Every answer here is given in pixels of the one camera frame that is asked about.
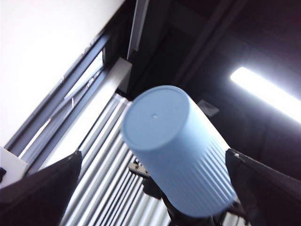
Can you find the blue ribbed plastic cup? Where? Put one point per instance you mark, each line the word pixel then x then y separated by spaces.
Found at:
pixel 178 153

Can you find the white box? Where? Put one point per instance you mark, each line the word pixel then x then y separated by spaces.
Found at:
pixel 10 162

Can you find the dark window frame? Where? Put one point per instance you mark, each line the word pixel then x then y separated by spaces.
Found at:
pixel 58 87

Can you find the white slatted blind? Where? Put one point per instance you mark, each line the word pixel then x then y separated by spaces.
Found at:
pixel 108 164

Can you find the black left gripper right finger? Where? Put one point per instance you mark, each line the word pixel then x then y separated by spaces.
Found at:
pixel 270 195

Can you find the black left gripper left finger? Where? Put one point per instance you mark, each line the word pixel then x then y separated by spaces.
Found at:
pixel 35 200

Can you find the small grey ceiling plate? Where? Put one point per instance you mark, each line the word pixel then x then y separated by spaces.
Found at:
pixel 208 107

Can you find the ceiling light tube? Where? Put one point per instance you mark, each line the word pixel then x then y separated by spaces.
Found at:
pixel 263 94

